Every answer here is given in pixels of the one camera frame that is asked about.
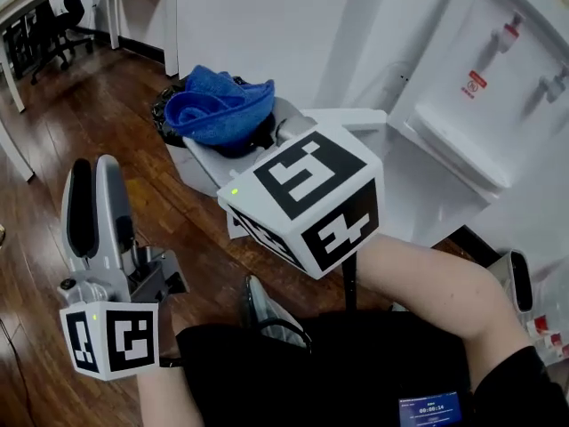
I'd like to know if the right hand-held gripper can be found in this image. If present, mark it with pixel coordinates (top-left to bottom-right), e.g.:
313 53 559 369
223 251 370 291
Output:
181 95 386 281

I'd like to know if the thin black floor cable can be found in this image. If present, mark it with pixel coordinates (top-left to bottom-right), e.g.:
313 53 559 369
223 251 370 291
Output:
0 318 35 427

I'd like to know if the person's right forearm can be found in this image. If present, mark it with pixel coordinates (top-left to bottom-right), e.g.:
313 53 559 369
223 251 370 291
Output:
355 233 534 389

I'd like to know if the black screen device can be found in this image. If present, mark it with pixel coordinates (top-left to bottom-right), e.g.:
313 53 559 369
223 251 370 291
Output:
397 391 463 427

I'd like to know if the grey sneaker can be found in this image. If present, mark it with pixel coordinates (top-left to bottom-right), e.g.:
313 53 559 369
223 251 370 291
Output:
244 275 312 349

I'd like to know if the beige slim waste bin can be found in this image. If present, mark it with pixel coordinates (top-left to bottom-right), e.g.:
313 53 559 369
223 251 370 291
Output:
497 250 534 314

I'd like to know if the person's left forearm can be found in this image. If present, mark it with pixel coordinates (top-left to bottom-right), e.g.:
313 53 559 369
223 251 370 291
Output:
135 365 205 427

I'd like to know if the blue cloth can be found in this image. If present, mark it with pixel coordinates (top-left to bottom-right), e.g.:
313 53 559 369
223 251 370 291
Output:
164 64 276 147

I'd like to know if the black office chair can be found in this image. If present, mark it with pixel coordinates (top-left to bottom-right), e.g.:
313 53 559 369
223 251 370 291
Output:
2 13 36 79
29 0 95 86

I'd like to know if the white water dispenser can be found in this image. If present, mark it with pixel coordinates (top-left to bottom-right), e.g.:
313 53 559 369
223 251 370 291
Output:
301 0 569 251

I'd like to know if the clear bag of bottles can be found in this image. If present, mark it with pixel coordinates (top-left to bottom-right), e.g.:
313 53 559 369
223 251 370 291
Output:
526 255 569 367

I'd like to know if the white drip tray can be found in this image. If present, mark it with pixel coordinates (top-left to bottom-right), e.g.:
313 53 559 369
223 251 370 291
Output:
406 103 512 190

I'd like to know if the black trash bag bin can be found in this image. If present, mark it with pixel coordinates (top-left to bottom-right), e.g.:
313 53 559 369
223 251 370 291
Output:
150 76 223 197

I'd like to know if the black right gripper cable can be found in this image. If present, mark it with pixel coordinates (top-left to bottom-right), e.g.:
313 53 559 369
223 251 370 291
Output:
341 254 359 313

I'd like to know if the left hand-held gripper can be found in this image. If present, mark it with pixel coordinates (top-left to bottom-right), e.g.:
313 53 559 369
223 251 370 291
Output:
57 153 191 382

